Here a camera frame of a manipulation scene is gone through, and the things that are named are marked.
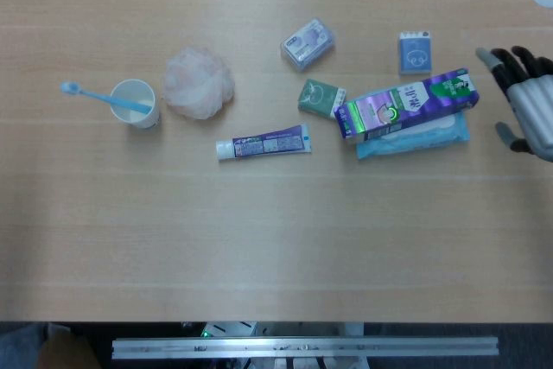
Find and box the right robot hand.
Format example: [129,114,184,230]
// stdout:
[475,45,553,161]

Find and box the purple toothpaste box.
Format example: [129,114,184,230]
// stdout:
[335,67,481,144]

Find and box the purple toothpaste tube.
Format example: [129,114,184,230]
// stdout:
[215,123,313,162]

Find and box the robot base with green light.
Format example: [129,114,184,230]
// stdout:
[181,321,260,339]

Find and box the blue cartoon wet wipes pack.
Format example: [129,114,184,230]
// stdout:
[355,110,470,161]

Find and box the blue tissue pack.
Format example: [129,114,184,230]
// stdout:
[397,30,434,76]

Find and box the green tissue pack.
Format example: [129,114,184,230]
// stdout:
[296,78,348,120]

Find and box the pink mesh bath sponge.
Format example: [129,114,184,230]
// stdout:
[162,45,237,121]

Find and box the white plastic cup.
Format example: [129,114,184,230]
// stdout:
[110,79,162,130]

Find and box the blue toothbrush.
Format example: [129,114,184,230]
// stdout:
[60,80,153,113]

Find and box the aluminium profile rail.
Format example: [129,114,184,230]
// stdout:
[111,335,499,360]

